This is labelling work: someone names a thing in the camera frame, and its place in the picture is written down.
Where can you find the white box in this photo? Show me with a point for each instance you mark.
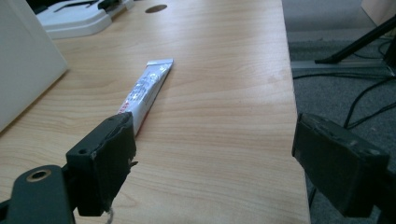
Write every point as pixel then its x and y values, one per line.
pixel 25 59

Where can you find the black stand leg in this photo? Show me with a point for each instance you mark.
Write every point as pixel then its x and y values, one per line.
pixel 358 43

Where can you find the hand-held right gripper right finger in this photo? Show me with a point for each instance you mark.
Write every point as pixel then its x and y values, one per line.
pixel 339 165

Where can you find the grey floor rail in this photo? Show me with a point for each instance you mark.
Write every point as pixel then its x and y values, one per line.
pixel 339 66

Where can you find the white plastic device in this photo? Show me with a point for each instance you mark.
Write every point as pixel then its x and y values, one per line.
pixel 77 17

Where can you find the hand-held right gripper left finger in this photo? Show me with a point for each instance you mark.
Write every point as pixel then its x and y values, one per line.
pixel 99 161

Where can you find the white squeeze tube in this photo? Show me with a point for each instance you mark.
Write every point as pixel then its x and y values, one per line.
pixel 146 90

